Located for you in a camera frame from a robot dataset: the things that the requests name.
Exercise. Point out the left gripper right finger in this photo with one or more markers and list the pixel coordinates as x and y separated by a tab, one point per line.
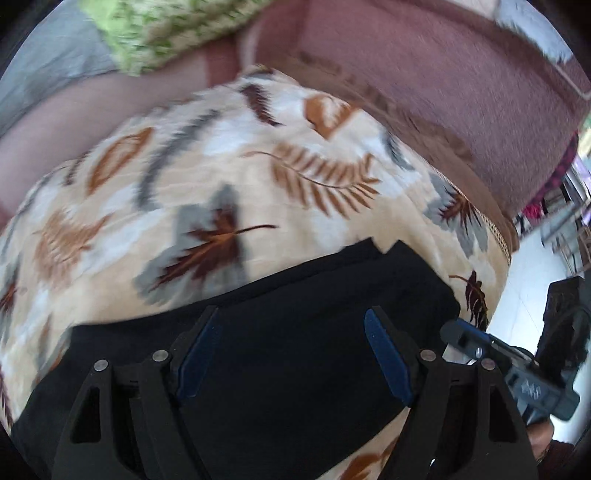
463	422

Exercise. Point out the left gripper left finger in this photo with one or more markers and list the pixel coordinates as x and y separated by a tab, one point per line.
125	422

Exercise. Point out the black pants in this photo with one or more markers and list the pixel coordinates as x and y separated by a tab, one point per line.
293	387

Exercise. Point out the leaf pattern fleece blanket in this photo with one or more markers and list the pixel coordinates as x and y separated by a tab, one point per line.
201	197

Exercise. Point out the pink sofa backrest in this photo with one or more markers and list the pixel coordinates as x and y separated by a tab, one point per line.
435	59

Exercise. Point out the grey quilted pillow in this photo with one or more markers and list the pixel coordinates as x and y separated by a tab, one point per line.
62	48

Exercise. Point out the green patterned folded quilt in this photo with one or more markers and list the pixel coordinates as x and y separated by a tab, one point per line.
144	35

